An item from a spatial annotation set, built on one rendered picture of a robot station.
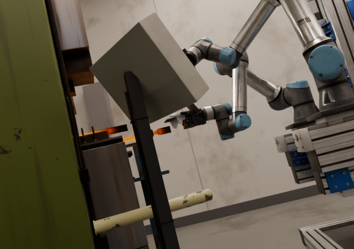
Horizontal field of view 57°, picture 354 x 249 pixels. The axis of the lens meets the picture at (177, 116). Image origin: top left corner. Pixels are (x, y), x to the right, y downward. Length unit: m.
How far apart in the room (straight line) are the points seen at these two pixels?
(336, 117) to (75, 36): 1.14
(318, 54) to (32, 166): 1.05
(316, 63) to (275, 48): 3.22
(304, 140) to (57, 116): 0.91
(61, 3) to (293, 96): 1.27
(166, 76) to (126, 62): 0.15
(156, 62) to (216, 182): 3.38
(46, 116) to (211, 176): 3.27
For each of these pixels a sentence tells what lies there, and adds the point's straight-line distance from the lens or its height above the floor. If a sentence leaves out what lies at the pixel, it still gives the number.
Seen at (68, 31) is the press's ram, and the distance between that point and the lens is 1.56.
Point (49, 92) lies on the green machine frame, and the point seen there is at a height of 1.10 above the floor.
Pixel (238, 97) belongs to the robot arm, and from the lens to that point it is 1.63.
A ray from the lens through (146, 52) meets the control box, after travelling 0.96.
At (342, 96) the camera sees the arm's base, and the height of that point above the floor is 0.86.
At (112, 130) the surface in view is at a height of 1.00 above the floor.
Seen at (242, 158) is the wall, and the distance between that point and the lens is 4.22.
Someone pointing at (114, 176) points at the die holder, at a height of 0.78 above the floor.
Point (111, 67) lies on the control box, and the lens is 1.10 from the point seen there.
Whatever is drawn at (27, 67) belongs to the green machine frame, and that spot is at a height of 1.20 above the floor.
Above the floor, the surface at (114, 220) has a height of 0.63.
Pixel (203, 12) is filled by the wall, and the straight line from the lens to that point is 4.63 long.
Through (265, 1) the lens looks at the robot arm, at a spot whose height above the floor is 1.34.
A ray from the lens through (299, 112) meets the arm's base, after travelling 1.89.
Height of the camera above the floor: 0.75
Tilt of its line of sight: 8 degrees up
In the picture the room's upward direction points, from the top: 15 degrees counter-clockwise
